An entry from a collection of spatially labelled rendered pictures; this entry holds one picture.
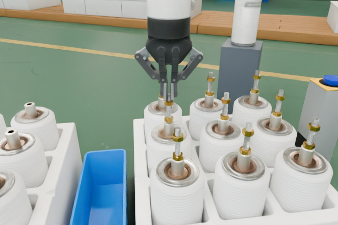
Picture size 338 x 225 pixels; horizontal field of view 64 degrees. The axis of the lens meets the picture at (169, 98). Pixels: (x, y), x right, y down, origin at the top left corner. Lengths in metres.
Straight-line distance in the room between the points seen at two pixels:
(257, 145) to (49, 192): 0.44
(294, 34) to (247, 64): 1.47
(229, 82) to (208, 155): 0.54
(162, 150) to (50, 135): 0.29
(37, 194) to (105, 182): 0.27
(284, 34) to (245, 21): 1.46
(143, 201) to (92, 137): 0.56
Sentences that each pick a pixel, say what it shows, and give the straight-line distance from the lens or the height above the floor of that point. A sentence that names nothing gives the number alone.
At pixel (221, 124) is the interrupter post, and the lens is 0.59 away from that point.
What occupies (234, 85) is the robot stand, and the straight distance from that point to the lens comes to 1.09.
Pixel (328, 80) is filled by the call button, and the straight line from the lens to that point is 0.75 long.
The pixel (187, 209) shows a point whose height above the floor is 0.21.
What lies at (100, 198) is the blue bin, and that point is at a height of 0.00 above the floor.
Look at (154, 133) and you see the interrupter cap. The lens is 0.58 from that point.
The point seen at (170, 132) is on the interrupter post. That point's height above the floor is 0.26.
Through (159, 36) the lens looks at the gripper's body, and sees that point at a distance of 0.46.
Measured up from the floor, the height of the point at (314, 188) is 0.23.
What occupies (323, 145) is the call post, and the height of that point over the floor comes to 0.15.
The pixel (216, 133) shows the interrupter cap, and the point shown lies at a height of 0.25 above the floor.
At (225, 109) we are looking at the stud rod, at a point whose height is 0.31.
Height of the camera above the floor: 0.57
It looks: 26 degrees down
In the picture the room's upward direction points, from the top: straight up
